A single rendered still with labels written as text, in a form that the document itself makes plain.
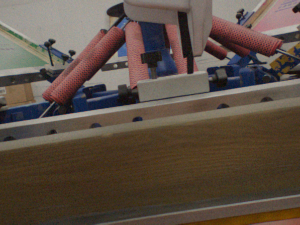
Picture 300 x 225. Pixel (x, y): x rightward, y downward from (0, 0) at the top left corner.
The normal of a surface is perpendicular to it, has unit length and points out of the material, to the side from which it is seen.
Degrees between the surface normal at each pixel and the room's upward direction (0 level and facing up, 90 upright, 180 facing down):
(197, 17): 105
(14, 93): 90
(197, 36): 116
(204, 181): 90
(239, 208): 90
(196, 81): 90
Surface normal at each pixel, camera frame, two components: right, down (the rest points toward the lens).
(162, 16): -0.03, 0.30
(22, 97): 0.16, 0.19
